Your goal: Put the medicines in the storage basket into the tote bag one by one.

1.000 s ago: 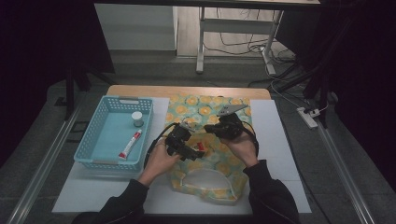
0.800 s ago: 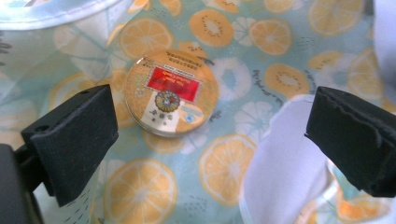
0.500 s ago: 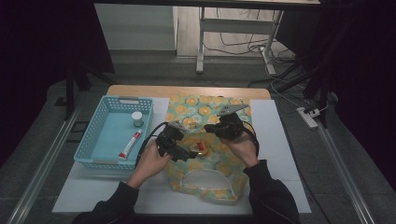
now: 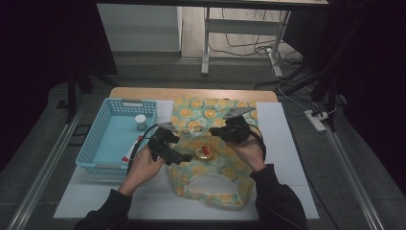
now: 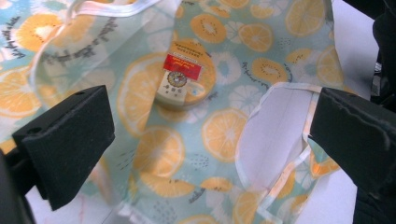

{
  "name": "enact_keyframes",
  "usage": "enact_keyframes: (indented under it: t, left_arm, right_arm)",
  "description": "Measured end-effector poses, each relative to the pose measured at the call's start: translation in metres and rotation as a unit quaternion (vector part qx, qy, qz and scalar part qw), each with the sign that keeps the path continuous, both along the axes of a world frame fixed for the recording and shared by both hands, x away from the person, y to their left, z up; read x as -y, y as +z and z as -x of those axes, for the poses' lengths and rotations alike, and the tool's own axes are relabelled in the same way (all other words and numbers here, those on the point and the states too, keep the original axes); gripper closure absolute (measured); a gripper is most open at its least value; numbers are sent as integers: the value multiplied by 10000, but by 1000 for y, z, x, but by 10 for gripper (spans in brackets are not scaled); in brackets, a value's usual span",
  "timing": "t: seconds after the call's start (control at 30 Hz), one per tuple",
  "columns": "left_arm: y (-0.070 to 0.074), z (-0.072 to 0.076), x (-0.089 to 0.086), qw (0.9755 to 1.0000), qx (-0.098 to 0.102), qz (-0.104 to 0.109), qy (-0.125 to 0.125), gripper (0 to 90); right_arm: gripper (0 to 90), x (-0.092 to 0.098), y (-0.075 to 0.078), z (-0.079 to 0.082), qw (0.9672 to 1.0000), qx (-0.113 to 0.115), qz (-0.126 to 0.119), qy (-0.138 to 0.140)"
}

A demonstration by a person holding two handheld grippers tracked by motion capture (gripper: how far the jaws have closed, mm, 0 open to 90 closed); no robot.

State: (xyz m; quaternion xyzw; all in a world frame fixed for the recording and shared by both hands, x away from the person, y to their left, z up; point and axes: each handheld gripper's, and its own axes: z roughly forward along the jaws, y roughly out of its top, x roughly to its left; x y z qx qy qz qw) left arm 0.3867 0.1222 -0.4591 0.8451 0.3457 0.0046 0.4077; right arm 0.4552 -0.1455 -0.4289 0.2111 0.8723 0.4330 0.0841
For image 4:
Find white power strip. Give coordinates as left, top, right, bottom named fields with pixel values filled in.
left=303, top=109, right=327, bottom=133

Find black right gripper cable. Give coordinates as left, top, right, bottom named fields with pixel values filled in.
left=248, top=124, right=268, bottom=162

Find white-legged desk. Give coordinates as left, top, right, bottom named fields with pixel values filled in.
left=95, top=0, right=329, bottom=78

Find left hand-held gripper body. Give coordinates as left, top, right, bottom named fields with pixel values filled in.
left=147, top=122, right=180, bottom=162

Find orange flower print cloth bag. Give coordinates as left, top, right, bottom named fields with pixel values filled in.
left=167, top=96, right=259, bottom=212

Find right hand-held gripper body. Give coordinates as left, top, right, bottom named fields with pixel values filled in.
left=219, top=106, right=257, bottom=144

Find white cabinet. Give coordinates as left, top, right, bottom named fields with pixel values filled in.
left=97, top=3, right=184, bottom=53

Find person's left hand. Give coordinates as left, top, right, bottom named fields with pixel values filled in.
left=118, top=145, right=168, bottom=197

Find white table mat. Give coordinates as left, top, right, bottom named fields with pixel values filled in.
left=53, top=99, right=320, bottom=221

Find black metal stand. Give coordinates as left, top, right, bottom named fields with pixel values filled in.
left=64, top=61, right=120, bottom=125
left=253, top=0, right=372, bottom=132

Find white cable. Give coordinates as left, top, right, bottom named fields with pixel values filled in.
left=271, top=61, right=338, bottom=117

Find black floor cables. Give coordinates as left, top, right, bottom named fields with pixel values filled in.
left=208, top=8, right=305, bottom=66

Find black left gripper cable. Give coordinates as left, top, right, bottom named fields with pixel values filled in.
left=126, top=124, right=160, bottom=176

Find red and white tube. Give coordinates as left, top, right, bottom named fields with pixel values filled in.
left=121, top=134, right=145, bottom=165

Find round red-orange snack packet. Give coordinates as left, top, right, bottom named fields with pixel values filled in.
left=194, top=146, right=214, bottom=162

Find small white capped bottle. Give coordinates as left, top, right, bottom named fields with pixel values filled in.
left=134, top=114, right=147, bottom=131

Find person's right hand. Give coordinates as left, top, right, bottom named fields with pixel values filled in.
left=227, top=133, right=268, bottom=173

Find aluminium rail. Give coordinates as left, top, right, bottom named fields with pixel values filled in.
left=6, top=103, right=88, bottom=230
left=323, top=124, right=388, bottom=230

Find light blue plastic basket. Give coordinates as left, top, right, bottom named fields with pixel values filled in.
left=75, top=98, right=158, bottom=177

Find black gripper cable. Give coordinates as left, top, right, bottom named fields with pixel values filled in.
left=248, top=124, right=268, bottom=162
left=126, top=124, right=160, bottom=176

